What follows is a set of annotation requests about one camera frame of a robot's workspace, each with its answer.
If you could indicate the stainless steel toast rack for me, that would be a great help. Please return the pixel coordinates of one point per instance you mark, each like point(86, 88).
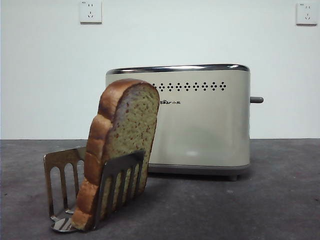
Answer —
point(57, 156)

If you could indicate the brown bread slice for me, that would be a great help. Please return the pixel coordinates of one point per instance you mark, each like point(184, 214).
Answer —
point(130, 120)

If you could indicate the grey toaster lever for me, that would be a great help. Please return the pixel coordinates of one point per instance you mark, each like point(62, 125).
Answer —
point(257, 100)

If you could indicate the white wall socket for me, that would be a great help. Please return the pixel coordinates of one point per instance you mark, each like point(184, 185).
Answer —
point(305, 14)
point(91, 12)

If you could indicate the cream toaster with steel top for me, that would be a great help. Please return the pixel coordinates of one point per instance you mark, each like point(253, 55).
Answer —
point(200, 125)

